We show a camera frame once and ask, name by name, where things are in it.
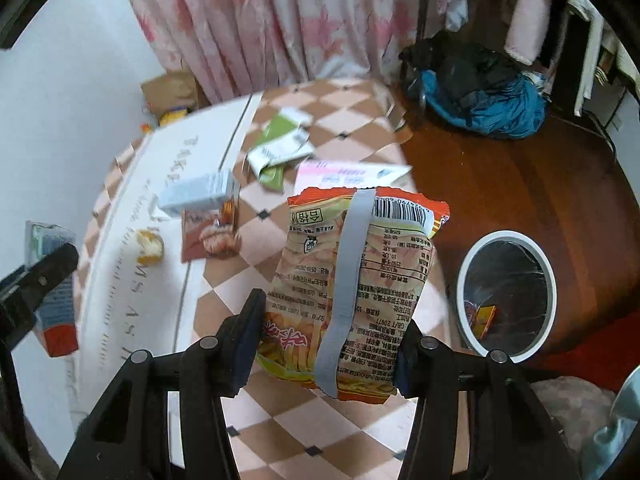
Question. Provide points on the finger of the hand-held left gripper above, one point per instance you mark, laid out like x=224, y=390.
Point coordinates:
x=47, y=272

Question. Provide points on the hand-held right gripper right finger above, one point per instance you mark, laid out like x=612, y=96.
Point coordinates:
x=404, y=362

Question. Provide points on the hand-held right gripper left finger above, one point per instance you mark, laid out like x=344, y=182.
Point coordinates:
x=244, y=347

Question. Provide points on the white blue red box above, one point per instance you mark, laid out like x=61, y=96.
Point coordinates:
x=57, y=332

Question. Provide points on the orange snack bag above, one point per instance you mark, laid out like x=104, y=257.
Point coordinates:
x=310, y=270

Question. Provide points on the white round trash bin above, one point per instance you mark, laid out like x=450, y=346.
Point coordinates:
x=515, y=280

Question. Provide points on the yellow red wrapper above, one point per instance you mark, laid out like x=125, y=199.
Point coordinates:
x=484, y=319

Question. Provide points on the brown snack packet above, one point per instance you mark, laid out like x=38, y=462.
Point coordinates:
x=210, y=240

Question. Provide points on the light blue small carton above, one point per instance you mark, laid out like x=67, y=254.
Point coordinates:
x=197, y=192

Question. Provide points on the white pink paper packet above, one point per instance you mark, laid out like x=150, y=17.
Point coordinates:
x=345, y=174

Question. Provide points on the green white sachet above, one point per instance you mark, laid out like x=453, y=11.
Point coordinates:
x=286, y=122
x=280, y=152

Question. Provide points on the yellow packet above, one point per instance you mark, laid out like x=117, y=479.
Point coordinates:
x=174, y=116

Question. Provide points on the white printed paper sheet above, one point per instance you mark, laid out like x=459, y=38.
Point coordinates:
x=200, y=135

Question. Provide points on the brown paper bag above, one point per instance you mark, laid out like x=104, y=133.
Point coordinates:
x=172, y=89

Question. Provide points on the light blue cloth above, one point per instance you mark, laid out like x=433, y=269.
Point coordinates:
x=620, y=430

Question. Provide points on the black jacket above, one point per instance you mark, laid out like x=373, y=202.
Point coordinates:
x=465, y=67

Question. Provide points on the pink floral curtain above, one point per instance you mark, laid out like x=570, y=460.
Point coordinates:
x=250, y=20

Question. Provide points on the white rack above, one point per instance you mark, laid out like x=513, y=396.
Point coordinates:
x=590, y=50

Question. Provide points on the pink towel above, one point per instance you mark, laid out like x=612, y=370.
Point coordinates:
x=525, y=15

